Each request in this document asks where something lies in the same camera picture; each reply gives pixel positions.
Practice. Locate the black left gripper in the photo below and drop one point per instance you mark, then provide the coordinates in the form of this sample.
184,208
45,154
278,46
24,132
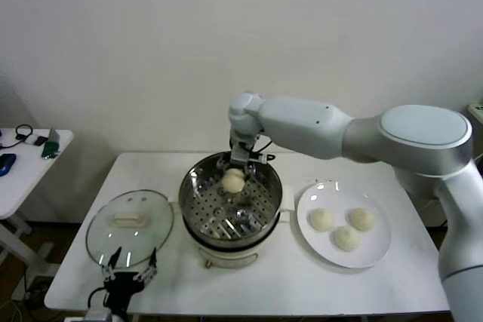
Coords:
120,288

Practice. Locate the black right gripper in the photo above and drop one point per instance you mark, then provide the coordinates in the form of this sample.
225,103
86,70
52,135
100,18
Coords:
245,138

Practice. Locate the white steamed baozi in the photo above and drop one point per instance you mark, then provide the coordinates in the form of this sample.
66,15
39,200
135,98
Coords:
322,219
233,183
345,238
362,219

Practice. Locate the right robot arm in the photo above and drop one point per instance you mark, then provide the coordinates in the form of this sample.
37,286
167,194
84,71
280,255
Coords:
302,126

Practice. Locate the stainless steel steamer basket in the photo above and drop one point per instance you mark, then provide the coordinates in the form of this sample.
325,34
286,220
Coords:
211,220

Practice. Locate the steel steamer pot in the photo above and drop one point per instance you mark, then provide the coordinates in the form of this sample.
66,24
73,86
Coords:
226,258

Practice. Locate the white oval plate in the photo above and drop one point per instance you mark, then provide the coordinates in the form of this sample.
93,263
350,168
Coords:
324,194

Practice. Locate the floor power strip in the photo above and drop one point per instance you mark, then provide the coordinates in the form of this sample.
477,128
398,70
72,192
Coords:
37,284

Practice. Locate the white side table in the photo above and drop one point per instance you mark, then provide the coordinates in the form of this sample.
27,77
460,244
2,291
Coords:
22,186

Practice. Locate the green flat object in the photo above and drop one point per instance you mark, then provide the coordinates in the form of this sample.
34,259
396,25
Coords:
50,149

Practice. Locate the small black device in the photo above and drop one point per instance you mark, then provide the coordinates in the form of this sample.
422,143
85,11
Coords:
39,141

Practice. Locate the blue computer mouse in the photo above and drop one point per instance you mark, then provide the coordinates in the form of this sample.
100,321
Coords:
7,163

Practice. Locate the small white object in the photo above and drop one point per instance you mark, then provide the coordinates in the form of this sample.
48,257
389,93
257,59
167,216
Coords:
30,138

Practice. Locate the white shelf with items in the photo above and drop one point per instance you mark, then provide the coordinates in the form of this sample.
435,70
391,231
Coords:
477,109

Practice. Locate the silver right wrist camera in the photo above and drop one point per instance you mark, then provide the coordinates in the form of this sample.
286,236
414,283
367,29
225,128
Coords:
240,154

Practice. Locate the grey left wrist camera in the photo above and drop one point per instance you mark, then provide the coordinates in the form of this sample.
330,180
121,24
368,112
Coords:
99,316

